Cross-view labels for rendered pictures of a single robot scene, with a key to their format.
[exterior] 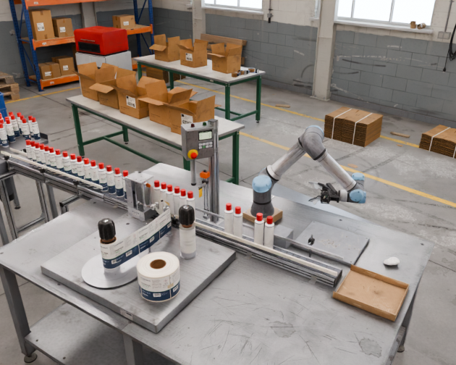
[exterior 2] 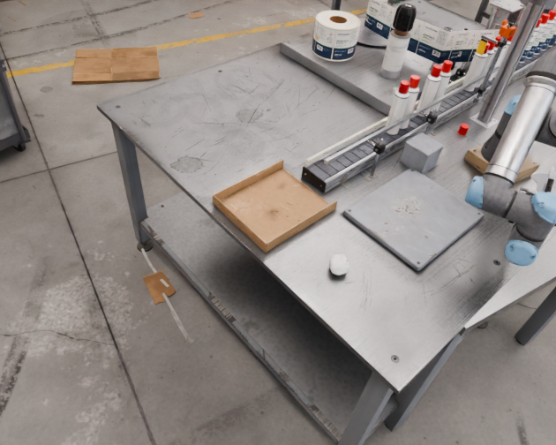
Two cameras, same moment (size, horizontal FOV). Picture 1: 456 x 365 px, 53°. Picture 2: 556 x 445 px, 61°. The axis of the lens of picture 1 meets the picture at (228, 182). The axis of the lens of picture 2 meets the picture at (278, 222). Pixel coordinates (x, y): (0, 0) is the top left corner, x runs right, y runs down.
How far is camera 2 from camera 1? 270 cm
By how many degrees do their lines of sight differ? 78
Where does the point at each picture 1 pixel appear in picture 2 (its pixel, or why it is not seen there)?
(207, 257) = (380, 84)
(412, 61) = not seen: outside the picture
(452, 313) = not seen: outside the picture
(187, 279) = (341, 66)
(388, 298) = (258, 219)
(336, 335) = (219, 147)
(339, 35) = not seen: outside the picture
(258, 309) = (286, 108)
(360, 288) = (289, 199)
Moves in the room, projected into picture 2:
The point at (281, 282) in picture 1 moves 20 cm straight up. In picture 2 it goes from (328, 137) to (337, 90)
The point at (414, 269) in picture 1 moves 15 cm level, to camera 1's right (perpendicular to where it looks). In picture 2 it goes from (315, 293) to (303, 340)
